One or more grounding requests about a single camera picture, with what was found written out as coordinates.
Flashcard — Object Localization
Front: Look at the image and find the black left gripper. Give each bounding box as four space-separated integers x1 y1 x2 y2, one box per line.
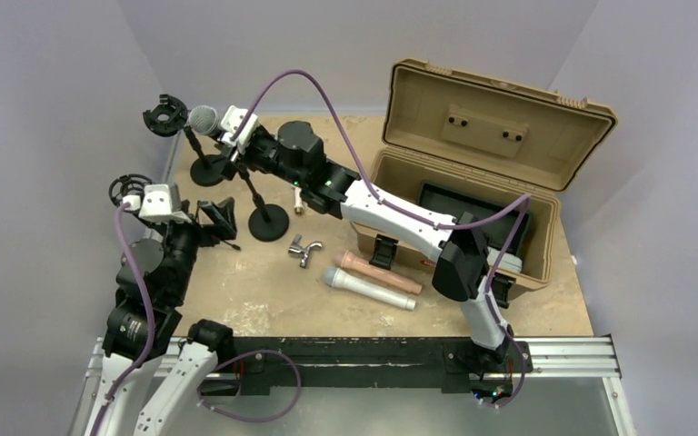
151 195 234 301

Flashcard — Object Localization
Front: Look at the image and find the black round-base stand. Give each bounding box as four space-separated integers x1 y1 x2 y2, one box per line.
228 159 290 242
142 94 223 187

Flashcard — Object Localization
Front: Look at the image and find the black speckled microphone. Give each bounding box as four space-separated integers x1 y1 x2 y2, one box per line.
186 105 225 143

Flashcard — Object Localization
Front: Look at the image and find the white plastic faucet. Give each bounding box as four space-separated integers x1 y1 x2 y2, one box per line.
293 186 305 216

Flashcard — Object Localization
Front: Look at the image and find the black tripod microphone stand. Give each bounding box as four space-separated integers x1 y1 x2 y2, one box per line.
107 173 243 253

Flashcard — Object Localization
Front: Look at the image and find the white silver microphone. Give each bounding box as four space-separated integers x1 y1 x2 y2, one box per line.
321 267 416 312

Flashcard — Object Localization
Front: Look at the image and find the pink rose-gold microphone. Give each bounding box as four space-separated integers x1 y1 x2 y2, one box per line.
333 250 423 295

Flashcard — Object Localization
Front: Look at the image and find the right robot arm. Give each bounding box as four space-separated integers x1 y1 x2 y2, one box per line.
217 117 512 370

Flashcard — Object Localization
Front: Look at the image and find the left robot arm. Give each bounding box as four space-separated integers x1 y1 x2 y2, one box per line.
85 197 237 435

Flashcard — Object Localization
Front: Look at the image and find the chrome metal faucet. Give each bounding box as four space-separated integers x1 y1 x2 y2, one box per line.
287 233 324 269

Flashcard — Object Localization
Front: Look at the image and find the tan plastic tool case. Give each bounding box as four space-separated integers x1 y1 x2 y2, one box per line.
366 59 618 307

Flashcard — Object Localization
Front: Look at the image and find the black tray in case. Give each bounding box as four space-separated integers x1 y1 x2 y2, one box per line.
417 180 533 257

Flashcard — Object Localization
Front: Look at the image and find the grey device in case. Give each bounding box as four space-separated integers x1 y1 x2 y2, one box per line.
487 247 523 273

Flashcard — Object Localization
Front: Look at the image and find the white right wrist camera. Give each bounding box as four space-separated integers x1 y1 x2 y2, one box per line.
220 105 260 154

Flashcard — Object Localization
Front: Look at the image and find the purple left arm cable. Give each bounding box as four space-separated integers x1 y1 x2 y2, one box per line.
86 203 157 436

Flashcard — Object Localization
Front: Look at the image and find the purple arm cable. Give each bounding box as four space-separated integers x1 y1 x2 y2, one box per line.
234 68 532 411
86 203 157 436

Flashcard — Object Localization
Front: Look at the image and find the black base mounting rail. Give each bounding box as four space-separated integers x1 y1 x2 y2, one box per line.
208 337 533 400

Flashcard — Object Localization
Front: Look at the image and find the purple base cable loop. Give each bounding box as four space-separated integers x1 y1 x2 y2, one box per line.
195 350 302 424

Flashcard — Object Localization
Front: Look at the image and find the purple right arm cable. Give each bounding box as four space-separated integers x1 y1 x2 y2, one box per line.
234 68 532 411

